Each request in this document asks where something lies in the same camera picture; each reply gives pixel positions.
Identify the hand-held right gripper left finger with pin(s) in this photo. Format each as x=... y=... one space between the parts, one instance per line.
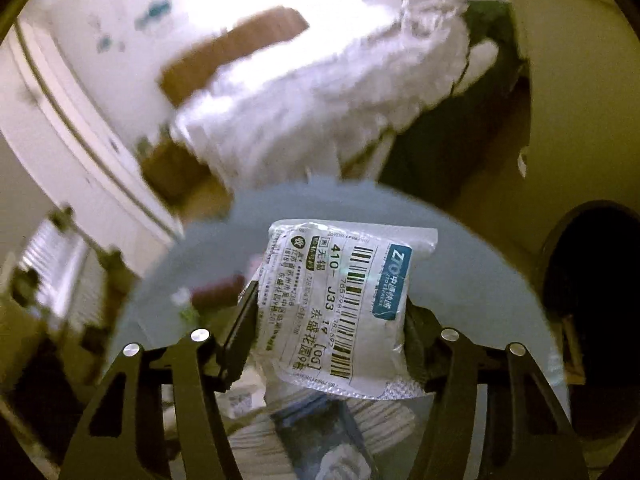
x=244 y=327

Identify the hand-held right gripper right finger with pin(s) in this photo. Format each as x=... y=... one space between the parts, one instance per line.
x=425 y=355

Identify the white labelled parcel bag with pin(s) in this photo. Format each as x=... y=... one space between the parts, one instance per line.
x=325 y=310

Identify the black trash bin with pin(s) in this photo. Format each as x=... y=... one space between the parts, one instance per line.
x=595 y=250

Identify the green plastic wrapper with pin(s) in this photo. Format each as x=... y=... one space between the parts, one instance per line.
x=187 y=307

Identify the white printed paper slip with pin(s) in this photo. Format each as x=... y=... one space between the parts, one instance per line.
x=242 y=402

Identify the blue packet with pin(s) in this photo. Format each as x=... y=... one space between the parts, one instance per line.
x=320 y=435

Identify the wooden nightstand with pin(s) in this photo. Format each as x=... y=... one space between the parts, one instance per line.
x=175 y=170

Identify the white slatted panel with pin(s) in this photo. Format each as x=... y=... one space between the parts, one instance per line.
x=57 y=270

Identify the brown cardboard box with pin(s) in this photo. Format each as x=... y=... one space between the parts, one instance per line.
x=220 y=55

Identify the white door frame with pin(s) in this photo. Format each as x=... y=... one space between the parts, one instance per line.
x=75 y=125

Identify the blue cloud wall stickers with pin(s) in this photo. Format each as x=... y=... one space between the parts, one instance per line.
x=150 y=12

